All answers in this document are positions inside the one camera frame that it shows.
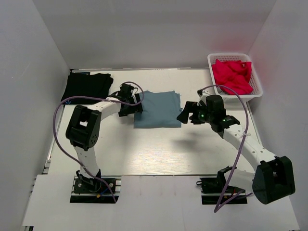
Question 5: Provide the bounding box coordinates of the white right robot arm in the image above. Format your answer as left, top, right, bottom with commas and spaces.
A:
177, 95, 295, 205

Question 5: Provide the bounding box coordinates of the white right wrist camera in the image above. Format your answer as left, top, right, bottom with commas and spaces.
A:
197, 90, 212, 103

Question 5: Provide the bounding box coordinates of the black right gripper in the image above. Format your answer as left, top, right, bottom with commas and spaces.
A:
177, 101, 214, 125

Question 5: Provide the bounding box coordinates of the crumpled red t-shirt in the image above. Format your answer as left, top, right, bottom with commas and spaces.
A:
211, 60, 253, 95

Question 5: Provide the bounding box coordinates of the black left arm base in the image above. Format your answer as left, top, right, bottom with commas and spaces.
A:
70, 170, 121, 204

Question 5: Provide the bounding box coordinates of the folded black t-shirt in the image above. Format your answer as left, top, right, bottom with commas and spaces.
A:
61, 72, 114, 101

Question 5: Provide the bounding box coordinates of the teal blue t-shirt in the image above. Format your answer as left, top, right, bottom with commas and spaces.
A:
134, 90, 181, 129

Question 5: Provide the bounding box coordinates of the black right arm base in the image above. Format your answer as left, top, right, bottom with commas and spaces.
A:
196, 176, 247, 205

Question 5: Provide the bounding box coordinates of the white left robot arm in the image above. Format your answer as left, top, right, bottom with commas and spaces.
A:
65, 81, 144, 192

